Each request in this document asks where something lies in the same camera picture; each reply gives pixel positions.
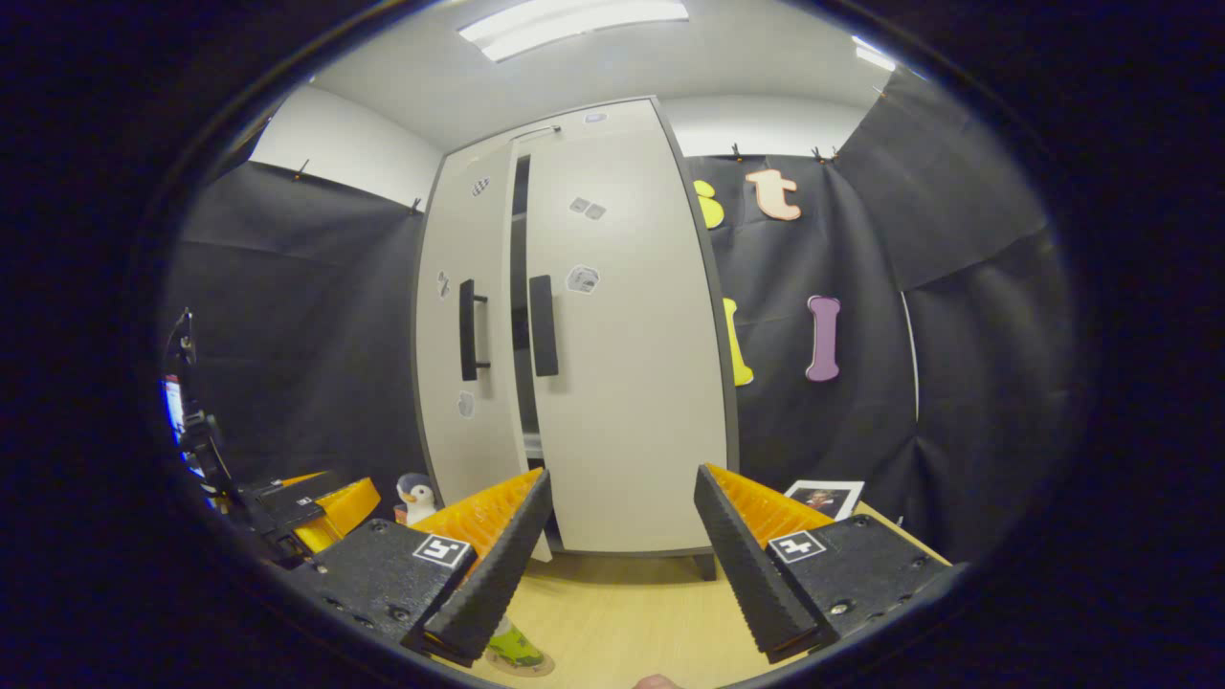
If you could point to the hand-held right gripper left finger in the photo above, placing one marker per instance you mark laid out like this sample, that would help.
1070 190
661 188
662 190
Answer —
502 565

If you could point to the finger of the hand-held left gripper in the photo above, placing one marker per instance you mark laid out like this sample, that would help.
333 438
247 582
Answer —
297 498

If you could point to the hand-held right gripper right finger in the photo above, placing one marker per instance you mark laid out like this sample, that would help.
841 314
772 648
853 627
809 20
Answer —
746 565

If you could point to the green label bottle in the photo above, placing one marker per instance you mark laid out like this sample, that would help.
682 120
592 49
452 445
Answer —
517 649

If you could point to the white cabinet door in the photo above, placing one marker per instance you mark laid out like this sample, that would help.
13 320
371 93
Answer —
632 383
488 440

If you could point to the white cabinet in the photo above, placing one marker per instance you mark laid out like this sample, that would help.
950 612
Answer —
522 239

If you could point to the white photo card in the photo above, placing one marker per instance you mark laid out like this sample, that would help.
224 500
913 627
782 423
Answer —
825 498

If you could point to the penguin toy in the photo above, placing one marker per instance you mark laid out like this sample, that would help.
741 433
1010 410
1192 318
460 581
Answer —
417 493

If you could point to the black backdrop cloth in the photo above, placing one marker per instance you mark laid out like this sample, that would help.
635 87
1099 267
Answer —
306 335

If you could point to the small ceiling light panel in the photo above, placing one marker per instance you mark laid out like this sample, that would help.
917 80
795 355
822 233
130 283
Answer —
874 55

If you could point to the large ceiling light panel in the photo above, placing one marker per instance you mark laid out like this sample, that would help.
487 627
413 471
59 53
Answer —
574 24

